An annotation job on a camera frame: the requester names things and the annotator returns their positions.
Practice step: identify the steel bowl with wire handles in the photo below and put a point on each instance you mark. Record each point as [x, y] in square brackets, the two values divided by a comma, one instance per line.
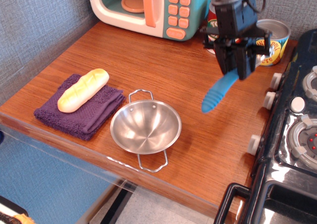
[146, 126]

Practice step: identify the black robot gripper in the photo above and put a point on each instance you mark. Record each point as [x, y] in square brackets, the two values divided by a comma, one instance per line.
[237, 19]

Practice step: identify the blue handled metal spork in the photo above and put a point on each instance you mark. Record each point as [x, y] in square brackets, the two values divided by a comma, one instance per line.
[217, 92]

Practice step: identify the teal toy microwave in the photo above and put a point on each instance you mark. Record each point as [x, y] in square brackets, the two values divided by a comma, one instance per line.
[171, 19]

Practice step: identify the white stove knob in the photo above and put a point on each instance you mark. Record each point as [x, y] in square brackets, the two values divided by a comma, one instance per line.
[253, 145]
[275, 81]
[268, 100]

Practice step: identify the pineapple slices can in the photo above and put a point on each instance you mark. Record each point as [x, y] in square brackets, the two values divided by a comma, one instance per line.
[278, 40]

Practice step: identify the white stove knob middle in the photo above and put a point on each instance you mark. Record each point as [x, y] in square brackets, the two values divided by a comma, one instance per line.
[268, 100]

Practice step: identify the grey front burner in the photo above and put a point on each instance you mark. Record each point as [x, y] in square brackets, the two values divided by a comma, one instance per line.
[302, 140]

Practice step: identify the grey burner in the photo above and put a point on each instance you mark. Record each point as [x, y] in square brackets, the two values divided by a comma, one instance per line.
[309, 89]
[302, 140]

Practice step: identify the folded purple towel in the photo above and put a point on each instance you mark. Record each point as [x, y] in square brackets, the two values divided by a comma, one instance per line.
[84, 122]

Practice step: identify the black toy stove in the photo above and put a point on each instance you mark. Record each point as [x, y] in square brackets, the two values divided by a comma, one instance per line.
[283, 189]

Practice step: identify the orange object bottom left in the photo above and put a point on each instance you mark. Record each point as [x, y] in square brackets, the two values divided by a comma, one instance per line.
[11, 213]

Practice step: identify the clear acrylic table guard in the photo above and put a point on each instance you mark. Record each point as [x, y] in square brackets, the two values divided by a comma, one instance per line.
[50, 170]

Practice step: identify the black oven door handle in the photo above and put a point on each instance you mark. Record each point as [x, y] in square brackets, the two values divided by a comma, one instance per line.
[233, 190]

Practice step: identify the tomato sauce can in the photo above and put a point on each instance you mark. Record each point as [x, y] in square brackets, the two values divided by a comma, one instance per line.
[212, 22]

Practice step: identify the white stove knob front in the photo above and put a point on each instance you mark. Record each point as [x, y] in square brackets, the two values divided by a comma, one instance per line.
[253, 145]

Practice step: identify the yellow toy bread loaf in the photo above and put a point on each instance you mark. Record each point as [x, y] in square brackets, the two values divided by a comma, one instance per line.
[83, 90]

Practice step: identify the white stove knob rear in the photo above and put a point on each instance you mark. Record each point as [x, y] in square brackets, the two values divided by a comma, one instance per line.
[275, 81]

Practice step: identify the white round stove button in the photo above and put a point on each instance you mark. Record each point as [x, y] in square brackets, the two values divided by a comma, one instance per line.
[297, 104]

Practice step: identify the grey rear burner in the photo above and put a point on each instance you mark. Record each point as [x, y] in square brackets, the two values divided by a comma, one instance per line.
[309, 89]

